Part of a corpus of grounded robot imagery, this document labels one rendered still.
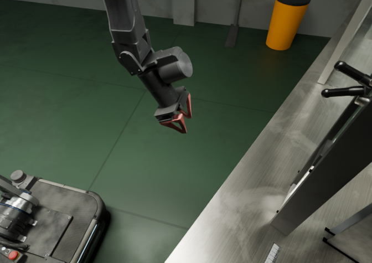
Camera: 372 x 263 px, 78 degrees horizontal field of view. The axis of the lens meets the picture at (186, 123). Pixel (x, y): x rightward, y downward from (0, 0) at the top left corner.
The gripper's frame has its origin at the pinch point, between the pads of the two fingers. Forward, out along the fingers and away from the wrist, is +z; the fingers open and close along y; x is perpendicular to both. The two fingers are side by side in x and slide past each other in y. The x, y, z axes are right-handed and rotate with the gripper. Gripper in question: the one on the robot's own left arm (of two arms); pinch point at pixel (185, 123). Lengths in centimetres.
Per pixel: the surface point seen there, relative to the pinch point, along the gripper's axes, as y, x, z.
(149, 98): 112, 110, 58
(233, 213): -16.3, -8.4, 21.7
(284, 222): -17.7, -21.4, 22.3
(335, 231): -14.8, -31.4, 32.8
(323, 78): 50, -36, 34
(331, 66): 50, -39, 28
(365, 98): -15.1, -38.5, -11.9
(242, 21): 286, 42, 87
